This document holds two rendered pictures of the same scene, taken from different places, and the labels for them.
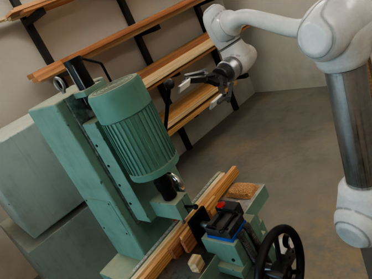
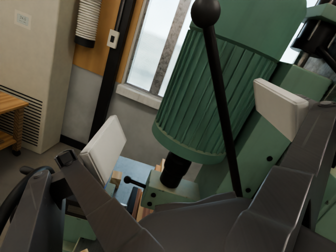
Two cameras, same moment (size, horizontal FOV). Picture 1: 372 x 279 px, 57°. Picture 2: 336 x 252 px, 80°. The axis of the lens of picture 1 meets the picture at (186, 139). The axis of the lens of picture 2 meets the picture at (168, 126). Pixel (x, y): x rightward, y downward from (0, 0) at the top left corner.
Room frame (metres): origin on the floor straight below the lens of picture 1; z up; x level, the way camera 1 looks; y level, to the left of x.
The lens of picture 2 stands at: (1.25, -0.24, 1.39)
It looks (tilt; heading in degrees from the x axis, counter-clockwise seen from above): 23 degrees down; 125
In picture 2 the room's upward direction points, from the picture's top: 22 degrees clockwise
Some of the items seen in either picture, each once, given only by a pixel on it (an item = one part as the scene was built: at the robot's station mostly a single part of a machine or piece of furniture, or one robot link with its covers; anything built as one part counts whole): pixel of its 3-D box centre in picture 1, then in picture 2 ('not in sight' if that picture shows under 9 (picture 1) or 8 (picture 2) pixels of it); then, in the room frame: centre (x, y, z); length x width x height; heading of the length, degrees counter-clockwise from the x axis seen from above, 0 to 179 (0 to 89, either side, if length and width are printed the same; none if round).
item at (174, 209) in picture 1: (172, 205); (170, 197); (1.07, 0.14, 1.03); 0.14 x 0.07 x 0.09; 42
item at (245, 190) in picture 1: (241, 188); not in sight; (1.16, -0.12, 0.91); 0.12 x 0.09 x 0.03; 42
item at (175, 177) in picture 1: (172, 184); not in sight; (1.23, 0.13, 1.02); 0.12 x 0.03 x 0.12; 42
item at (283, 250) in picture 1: (278, 251); not in sight; (1.12, -0.16, 0.58); 0.12 x 0.08 x 0.08; 42
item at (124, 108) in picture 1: (135, 128); (217, 77); (1.05, 0.13, 1.35); 0.18 x 0.18 x 0.31
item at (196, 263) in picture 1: (196, 263); (115, 179); (0.87, 0.14, 0.92); 0.04 x 0.03 x 0.04; 139
